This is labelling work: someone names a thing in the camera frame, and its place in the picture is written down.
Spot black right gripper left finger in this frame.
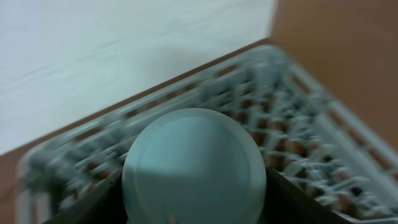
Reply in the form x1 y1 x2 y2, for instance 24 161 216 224
44 174 124 224

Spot light blue plastic cup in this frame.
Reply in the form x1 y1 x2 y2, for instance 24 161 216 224
122 108 267 224

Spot grey dishwasher rack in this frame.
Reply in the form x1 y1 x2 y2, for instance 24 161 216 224
16 45 397 223

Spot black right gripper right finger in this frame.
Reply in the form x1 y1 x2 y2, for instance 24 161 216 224
261 167 351 224

